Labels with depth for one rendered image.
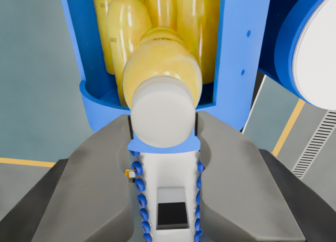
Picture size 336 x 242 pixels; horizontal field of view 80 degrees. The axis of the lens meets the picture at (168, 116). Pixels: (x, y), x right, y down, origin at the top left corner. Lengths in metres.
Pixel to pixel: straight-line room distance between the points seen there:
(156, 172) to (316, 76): 0.51
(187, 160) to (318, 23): 0.48
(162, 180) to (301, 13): 0.60
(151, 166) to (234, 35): 0.54
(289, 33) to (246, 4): 0.28
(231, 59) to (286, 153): 1.99
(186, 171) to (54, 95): 1.29
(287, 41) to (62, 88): 1.49
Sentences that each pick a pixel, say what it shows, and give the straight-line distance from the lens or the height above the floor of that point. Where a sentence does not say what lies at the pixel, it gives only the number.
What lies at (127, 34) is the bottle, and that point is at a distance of 0.31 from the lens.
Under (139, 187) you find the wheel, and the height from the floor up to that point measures 0.98.
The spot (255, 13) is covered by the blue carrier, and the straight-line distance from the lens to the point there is 0.25.
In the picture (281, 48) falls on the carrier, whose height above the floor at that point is 0.99.
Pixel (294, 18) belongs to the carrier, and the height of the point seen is 0.99.
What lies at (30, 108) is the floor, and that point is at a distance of 1.90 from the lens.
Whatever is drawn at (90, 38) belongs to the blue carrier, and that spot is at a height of 1.06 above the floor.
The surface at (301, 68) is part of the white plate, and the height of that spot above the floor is 1.04.
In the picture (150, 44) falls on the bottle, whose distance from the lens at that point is 0.16.
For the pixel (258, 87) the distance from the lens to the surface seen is 1.52.
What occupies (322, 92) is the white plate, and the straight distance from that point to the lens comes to 0.55.
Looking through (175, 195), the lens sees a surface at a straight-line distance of 0.74.
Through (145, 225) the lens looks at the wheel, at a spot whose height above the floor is 0.97.
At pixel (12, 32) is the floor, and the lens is 1.73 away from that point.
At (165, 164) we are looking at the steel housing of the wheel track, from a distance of 0.69.
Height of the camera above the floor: 1.43
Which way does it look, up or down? 61 degrees down
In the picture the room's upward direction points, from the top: 177 degrees clockwise
